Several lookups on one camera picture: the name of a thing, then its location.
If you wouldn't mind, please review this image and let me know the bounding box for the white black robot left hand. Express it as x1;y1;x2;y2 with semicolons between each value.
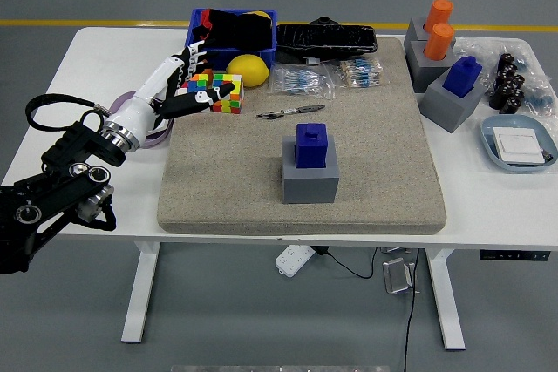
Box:
105;39;235;140

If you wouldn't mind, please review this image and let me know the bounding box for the blue square seal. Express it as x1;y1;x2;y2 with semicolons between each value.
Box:
442;56;483;98
294;122;329;169

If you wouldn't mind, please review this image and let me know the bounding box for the grey square seal holder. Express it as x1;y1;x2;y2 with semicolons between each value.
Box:
280;134;341;205
418;67;487;133

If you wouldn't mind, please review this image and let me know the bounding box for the grey round-hole seal holder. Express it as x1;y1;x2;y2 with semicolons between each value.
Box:
403;17;457;59
405;38;458;94

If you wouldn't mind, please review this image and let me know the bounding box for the orange cylinder seal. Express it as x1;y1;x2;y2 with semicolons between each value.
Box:
423;22;455;62
423;0;454;33

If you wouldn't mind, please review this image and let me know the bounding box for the purple plastic tray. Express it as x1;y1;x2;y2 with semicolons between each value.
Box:
108;89;174;147

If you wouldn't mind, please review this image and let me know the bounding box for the white-edged colourful puzzle cube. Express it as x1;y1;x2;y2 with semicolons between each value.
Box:
180;73;211;95

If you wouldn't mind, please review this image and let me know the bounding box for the stickerless colourful puzzle cube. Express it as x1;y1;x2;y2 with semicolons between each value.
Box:
209;73;244;115

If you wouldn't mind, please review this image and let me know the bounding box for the grey-brown table mat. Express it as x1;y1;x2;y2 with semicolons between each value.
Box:
156;37;448;236

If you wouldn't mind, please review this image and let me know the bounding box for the yellow lemon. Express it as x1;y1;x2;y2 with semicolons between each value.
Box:
225;54;270;88

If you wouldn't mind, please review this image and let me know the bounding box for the black cloth with red trim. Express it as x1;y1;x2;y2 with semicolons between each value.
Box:
192;8;274;51

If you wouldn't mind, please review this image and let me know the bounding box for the blue plastic bin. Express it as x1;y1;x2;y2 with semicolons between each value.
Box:
184;7;278;71

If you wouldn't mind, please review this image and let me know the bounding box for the bag of blue resistors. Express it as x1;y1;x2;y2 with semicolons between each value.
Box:
268;63;336;99

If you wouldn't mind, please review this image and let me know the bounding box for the white table leg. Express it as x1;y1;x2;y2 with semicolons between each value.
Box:
425;248;467;351
120;240;161;344

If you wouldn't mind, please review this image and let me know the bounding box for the black plastic-wrapped keyboard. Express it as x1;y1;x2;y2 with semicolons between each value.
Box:
276;23;378;64

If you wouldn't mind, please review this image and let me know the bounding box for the white power strip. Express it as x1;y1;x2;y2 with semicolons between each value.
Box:
274;244;316;278

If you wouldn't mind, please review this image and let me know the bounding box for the bag of brown resistors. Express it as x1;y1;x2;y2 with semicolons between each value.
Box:
324;57;385;89

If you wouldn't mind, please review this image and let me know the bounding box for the silver metal foot pedal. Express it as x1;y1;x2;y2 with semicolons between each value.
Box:
381;257;422;294

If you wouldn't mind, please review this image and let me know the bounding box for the light blue plastic tray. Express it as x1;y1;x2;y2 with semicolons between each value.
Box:
480;114;558;174

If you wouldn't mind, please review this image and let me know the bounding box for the bag of black capacitors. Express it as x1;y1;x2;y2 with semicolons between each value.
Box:
483;38;550;116

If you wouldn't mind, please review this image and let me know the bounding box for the bag of blue components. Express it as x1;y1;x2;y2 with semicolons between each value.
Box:
521;78;558;118

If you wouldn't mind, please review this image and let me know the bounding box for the black desk control panel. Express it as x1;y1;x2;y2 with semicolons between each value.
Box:
479;249;551;262

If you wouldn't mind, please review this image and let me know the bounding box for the black power cable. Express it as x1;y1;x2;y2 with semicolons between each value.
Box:
403;248;420;372
314;245;378;280

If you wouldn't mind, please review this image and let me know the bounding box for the white wall switch panel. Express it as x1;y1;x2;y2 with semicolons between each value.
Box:
492;126;551;167

